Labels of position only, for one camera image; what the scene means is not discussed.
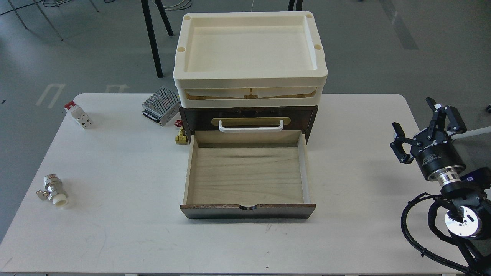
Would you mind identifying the cream plastic tray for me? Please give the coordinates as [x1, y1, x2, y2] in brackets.
[173, 11, 328, 89]
[178, 86, 324, 108]

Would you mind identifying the cream plastic tray lower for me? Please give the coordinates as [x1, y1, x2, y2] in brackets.
[178, 86, 324, 108]

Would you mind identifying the silver metal valve fitting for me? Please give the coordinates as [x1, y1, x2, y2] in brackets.
[36, 174, 68, 207]

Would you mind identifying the open wooden drawer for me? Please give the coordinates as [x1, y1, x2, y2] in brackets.
[180, 130, 316, 219]

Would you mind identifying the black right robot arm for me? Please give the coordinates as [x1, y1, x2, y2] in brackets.
[390, 97, 491, 276]

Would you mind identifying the dark wooden cabinet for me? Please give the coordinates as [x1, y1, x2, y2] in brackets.
[179, 105, 318, 139]

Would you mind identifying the white drawer handle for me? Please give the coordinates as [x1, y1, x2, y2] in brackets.
[218, 119, 285, 133]

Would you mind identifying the brass valve red handle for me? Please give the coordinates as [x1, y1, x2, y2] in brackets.
[174, 119, 189, 145]

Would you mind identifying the black robot cable right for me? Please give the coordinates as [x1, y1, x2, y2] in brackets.
[401, 192, 476, 276]

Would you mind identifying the black table leg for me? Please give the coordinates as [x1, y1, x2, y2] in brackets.
[140, 0, 164, 78]

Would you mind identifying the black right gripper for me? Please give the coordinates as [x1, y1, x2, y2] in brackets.
[390, 97, 468, 181]

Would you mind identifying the white red circuit breaker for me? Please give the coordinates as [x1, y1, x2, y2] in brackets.
[64, 101, 92, 129]

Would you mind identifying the cream plastic tray upper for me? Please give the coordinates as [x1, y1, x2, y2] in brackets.
[173, 11, 328, 89]

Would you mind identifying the metal mesh power supply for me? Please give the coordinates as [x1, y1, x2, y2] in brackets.
[142, 86, 181, 127]

